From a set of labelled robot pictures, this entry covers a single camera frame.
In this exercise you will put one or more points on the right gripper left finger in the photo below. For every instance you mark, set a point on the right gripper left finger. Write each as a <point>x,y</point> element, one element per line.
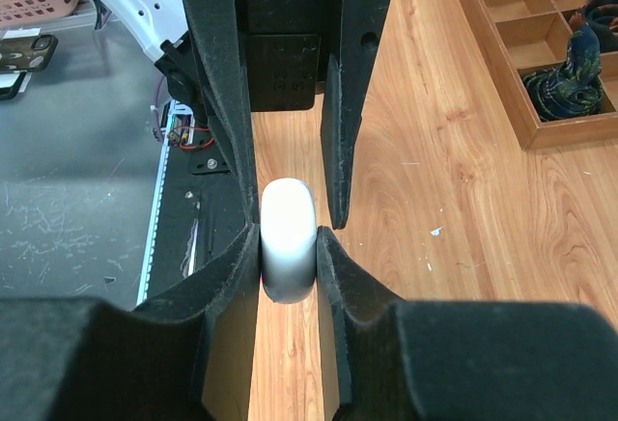
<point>186,354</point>

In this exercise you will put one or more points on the dark coiled band middle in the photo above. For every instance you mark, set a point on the dark coiled band middle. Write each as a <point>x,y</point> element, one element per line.
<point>601,16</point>

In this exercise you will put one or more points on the black smartphone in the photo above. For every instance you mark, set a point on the black smartphone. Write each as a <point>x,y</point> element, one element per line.
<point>27,54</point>

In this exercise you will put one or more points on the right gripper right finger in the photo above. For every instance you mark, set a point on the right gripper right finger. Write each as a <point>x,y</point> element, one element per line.
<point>387,358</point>

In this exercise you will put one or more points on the white round case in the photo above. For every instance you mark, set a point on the white round case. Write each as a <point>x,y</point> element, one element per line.
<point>288,240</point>

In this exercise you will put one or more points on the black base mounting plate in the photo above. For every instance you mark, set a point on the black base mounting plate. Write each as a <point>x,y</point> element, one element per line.
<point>196,210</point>

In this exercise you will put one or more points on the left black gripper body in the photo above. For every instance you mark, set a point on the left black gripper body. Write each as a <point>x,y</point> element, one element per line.
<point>285,44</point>

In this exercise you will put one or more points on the dark coiled band lower right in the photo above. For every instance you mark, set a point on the dark coiled band lower right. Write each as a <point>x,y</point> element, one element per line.
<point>572,89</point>

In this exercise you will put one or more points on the wooden compartment tray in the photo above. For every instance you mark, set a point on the wooden compartment tray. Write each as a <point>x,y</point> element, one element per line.
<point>517,37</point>

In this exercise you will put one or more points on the dark coiled band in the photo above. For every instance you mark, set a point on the dark coiled band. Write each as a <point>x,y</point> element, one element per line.
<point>601,16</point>
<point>572,89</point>

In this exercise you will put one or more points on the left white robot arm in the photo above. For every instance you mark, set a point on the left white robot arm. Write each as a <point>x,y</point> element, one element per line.
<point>160,27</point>

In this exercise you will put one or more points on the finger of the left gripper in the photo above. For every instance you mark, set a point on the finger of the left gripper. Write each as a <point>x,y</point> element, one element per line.
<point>214,33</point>
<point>354,39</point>

